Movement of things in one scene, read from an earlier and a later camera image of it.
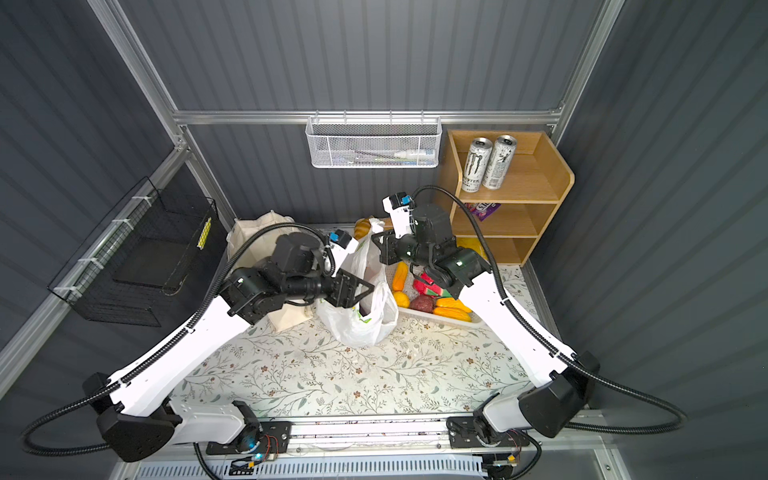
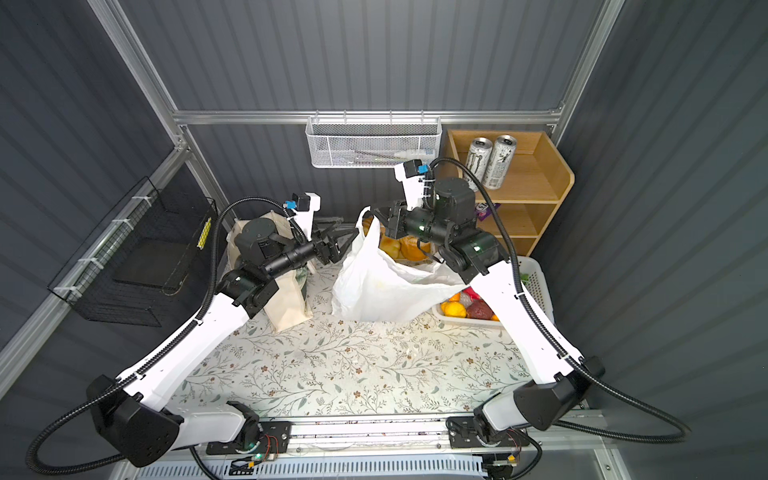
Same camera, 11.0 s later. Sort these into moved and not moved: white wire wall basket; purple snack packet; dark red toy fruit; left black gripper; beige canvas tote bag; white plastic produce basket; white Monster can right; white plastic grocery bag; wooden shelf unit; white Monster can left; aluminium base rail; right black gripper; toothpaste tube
Moved: dark red toy fruit; white plastic produce basket; right black gripper; white plastic grocery bag; left black gripper
Not moved: white Monster can right; white Monster can left; white wire wall basket; toothpaste tube; aluminium base rail; purple snack packet; wooden shelf unit; beige canvas tote bag
